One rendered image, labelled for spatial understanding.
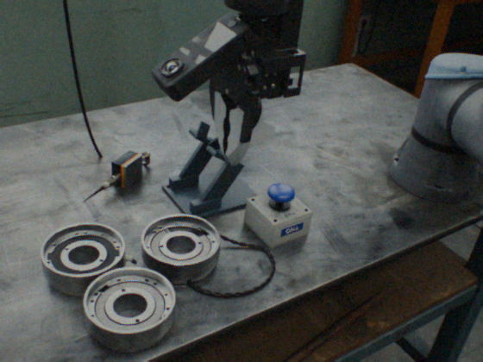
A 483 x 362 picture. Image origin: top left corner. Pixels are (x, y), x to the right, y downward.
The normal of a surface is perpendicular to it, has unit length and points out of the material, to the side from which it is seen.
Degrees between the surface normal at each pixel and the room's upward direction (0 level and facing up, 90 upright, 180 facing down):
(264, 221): 90
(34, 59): 90
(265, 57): 0
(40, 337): 0
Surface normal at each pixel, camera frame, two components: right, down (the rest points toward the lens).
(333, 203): 0.09, -0.83
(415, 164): -0.75, 0.00
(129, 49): 0.54, 0.51
